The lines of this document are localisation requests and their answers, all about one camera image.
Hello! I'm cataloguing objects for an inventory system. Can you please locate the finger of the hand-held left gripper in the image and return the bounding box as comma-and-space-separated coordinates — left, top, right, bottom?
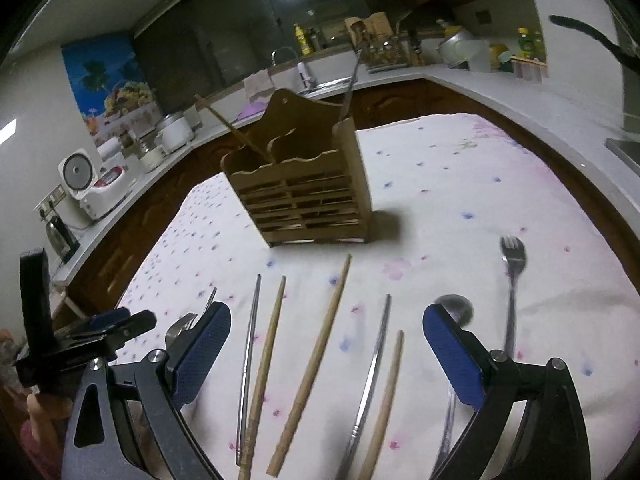
62, 308, 132, 336
75, 310, 158, 348

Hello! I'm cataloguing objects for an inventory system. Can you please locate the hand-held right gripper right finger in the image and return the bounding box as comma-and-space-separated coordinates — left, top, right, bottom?
422, 302, 593, 480

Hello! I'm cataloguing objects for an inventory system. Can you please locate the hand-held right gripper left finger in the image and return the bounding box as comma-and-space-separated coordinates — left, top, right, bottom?
60, 301, 233, 480

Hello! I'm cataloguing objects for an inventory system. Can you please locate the small metal fork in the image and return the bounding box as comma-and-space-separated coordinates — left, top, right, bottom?
165, 311, 199, 361

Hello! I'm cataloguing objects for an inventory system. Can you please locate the metal chopstick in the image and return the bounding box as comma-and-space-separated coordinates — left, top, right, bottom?
235, 274, 262, 466
336, 294, 392, 480
341, 49, 363, 122

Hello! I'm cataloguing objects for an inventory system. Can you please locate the wooden chopstick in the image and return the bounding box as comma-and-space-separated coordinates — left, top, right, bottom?
266, 254, 353, 477
357, 330, 405, 480
237, 275, 287, 480
194, 93, 276, 165

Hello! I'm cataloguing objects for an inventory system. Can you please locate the long metal fork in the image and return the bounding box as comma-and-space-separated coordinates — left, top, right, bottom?
499, 235, 528, 358

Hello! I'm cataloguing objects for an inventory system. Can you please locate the wooden utensil holder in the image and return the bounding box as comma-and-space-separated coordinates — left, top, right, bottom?
220, 89, 372, 248

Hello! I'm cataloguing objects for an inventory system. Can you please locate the person's left forearm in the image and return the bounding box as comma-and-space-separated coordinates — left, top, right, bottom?
19, 420, 67, 480

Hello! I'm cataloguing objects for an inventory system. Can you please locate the person's left hand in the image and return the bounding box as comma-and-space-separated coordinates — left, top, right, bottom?
24, 387, 73, 428

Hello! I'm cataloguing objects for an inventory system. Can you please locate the steel electric kettle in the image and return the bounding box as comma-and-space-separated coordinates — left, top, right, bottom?
45, 212, 82, 262

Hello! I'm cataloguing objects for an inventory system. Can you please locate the white rice cooker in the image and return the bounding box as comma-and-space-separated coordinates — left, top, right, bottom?
56, 147, 127, 222

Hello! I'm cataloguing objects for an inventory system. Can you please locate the floral white tablecloth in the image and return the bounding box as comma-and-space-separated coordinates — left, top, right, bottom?
117, 112, 640, 480

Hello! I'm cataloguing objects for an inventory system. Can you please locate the small white glass-lid pot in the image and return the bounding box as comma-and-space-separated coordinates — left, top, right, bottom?
135, 132, 167, 173

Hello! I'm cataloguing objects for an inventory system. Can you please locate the white paper roll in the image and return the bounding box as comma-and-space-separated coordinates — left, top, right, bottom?
97, 139, 124, 162

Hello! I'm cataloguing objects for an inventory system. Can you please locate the large white cooking pot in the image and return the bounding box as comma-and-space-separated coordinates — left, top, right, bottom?
155, 112, 196, 153

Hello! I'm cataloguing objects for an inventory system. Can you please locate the pink spice rack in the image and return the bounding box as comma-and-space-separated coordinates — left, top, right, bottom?
510, 56, 549, 84

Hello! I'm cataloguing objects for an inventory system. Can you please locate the dark kitchen window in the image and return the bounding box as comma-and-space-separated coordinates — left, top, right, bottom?
132, 0, 418, 111

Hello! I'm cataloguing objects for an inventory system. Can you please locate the translucent plastic pitcher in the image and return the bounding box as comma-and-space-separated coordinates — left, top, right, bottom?
457, 39, 494, 74

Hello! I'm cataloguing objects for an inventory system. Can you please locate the metal dish rack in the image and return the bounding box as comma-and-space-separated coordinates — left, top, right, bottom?
360, 35, 414, 73

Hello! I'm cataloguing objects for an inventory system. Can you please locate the chrome kitchen faucet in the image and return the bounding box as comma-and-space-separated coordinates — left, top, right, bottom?
271, 46, 302, 70

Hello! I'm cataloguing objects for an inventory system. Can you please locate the silver lidded pot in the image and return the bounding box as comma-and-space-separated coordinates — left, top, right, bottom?
436, 20, 474, 69

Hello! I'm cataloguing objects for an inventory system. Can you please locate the yellow detergent bottle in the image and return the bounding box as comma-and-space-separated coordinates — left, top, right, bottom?
292, 22, 314, 57

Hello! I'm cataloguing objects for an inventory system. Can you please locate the wooden knife block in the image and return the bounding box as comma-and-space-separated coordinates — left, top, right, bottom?
344, 11, 397, 45

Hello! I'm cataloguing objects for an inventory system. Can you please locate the wall power outlet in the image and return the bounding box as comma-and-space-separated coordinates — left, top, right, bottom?
35, 185, 66, 218

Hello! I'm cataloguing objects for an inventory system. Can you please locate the fruit wall poster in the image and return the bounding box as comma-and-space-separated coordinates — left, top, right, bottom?
60, 37, 157, 137

